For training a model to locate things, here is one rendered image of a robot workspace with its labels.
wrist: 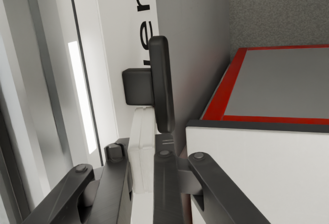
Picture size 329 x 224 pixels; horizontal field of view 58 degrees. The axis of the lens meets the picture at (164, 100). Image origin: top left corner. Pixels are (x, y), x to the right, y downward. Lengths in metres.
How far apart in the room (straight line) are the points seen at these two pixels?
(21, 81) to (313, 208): 0.37
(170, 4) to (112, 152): 0.28
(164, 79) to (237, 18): 0.91
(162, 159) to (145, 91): 0.07
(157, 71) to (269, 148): 0.22
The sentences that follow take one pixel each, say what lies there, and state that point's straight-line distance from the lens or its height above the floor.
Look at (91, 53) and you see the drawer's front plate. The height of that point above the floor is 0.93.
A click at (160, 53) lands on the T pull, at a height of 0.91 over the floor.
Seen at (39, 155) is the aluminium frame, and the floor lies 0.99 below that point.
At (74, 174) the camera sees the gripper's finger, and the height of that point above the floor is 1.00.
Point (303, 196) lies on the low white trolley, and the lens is 0.42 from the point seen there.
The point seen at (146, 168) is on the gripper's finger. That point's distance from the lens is 0.17.
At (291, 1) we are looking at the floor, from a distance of 1.11.
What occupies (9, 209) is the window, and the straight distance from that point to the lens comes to 0.20.
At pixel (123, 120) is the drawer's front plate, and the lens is 0.23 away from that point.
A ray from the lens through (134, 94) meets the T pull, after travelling 0.22.
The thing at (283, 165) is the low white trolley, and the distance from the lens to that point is 0.40.
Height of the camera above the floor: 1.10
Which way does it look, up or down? 63 degrees down
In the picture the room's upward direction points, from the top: 137 degrees counter-clockwise
